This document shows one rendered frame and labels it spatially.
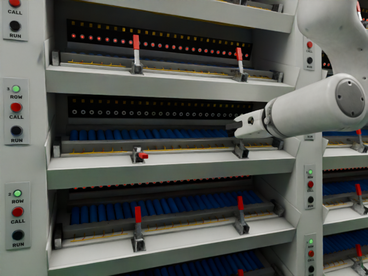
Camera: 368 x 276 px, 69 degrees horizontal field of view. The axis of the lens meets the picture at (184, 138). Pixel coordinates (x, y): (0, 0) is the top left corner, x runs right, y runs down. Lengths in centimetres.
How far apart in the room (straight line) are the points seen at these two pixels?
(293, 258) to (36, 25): 83
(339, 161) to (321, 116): 46
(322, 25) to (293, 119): 15
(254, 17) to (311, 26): 29
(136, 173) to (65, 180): 14
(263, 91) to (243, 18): 19
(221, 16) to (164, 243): 56
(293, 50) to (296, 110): 36
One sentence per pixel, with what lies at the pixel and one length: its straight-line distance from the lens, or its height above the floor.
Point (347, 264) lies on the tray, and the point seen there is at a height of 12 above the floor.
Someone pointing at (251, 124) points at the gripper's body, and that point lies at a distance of 59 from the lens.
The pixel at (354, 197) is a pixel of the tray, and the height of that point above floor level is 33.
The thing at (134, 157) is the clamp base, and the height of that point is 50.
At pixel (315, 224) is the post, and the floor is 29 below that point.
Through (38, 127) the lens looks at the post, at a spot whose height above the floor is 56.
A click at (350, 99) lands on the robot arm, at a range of 47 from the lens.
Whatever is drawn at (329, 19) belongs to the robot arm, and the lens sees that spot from 50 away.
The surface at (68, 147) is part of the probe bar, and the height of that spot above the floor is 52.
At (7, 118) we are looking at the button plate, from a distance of 58.
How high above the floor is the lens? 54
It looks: level
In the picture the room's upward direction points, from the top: 1 degrees counter-clockwise
